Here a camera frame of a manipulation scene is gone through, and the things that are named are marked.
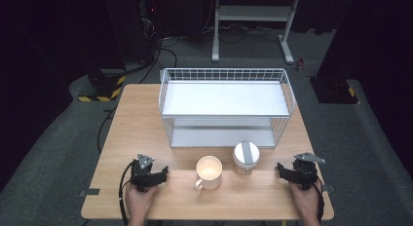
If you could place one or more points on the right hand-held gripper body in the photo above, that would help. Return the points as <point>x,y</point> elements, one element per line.
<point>305,174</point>

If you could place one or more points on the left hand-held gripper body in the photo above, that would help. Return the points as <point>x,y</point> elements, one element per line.
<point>142,174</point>

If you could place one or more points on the cream ceramic mug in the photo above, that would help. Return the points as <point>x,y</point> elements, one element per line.
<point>209,182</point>

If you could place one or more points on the person's left hand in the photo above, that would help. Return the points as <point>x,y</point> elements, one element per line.
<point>140,201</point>

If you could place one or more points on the person's right hand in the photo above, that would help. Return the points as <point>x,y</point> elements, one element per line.
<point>305,201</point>

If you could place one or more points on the grey tape strip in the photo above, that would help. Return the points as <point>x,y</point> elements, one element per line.
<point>90,192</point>
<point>328,187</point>

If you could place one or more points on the white jar with grey-striped lid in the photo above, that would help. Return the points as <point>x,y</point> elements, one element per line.
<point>239,154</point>

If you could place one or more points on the yellow-black striped stand base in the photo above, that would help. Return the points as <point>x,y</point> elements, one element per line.
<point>105,86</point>
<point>336,93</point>

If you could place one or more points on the small red object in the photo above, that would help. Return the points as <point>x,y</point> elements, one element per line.
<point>300,64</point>

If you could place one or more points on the black equipment tower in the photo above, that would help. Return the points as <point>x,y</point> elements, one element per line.
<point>146,24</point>

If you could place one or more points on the white metal stand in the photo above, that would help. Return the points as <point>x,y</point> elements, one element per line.
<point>253,13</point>

